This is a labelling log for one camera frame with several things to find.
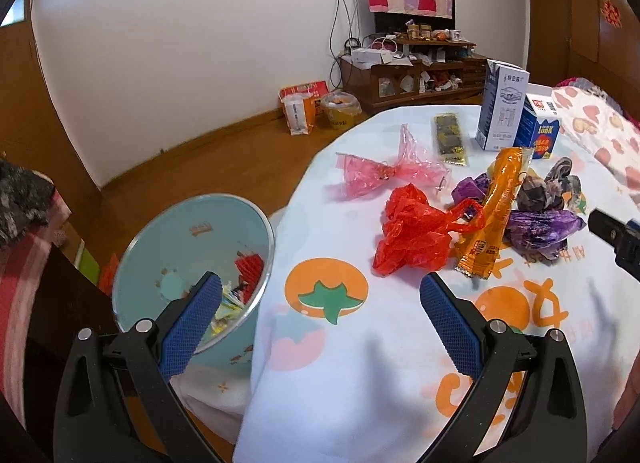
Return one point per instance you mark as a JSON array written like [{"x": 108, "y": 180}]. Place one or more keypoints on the light blue trash bin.
[{"x": 221, "y": 233}]

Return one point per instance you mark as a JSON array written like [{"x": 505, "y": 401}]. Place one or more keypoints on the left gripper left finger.
[{"x": 156, "y": 350}]

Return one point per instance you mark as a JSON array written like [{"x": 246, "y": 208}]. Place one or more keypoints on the wooden wardrobe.
[{"x": 595, "y": 39}]

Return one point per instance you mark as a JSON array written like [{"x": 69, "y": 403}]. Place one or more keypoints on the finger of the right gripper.
[{"x": 623, "y": 237}]

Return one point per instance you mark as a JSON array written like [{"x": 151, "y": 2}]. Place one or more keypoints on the wooden tv cabinet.
[{"x": 412, "y": 60}]

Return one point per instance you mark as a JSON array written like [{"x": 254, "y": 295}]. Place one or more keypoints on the heart-pattern quilt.
[{"x": 595, "y": 121}]

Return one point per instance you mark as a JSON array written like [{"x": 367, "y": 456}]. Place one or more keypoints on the purple wrapper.
[{"x": 545, "y": 234}]

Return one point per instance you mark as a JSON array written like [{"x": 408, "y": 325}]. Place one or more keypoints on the tall white milk carton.
[{"x": 503, "y": 100}]

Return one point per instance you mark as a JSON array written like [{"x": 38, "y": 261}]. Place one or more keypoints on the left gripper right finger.
[{"x": 487, "y": 351}]

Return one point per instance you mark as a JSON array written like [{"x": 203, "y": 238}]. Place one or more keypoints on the dark green snack packet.
[{"x": 449, "y": 139}]

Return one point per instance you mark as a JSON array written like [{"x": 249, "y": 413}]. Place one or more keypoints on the blue white small carton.
[{"x": 539, "y": 125}]

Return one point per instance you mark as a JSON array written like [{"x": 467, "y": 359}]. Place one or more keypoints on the red cardboard box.
[{"x": 314, "y": 90}]

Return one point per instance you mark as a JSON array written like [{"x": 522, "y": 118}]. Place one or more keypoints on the orange white paper bag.
[{"x": 299, "y": 112}]

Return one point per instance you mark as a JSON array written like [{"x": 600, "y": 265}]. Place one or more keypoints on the white fruit-print bedsheet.
[{"x": 346, "y": 366}]

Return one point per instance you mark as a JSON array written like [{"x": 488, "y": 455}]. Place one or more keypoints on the red plastic bag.
[{"x": 417, "y": 234}]

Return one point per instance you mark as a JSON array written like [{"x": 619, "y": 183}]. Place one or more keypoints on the red orange snack wrapper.
[{"x": 477, "y": 251}]

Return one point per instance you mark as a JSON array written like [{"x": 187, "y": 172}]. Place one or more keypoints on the wooden door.
[{"x": 32, "y": 134}]

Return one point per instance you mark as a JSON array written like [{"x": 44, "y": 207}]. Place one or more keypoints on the grey wrapper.
[{"x": 558, "y": 190}]

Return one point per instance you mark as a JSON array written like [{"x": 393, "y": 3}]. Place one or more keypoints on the black plastic bag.
[{"x": 26, "y": 198}]

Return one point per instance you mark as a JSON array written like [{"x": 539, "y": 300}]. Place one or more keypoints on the red striped cloth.
[{"x": 21, "y": 269}]

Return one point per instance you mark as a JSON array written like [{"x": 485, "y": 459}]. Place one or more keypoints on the pink cellophane wrapper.
[{"x": 363, "y": 177}]

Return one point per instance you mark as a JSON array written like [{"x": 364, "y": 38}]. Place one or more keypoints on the clear bag with yellow contents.
[{"x": 341, "y": 108}]

